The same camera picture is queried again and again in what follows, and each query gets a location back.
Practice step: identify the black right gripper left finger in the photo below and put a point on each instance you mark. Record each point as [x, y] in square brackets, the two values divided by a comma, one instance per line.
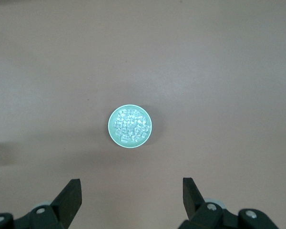
[62, 210]

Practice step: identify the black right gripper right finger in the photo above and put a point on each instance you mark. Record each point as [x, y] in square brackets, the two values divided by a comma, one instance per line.
[195, 210]

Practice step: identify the pale green ceramic bowl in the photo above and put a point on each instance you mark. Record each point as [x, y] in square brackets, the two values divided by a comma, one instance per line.
[112, 137]

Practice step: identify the pile of clear ice cubes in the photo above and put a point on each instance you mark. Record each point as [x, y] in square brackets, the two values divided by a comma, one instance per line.
[131, 126]

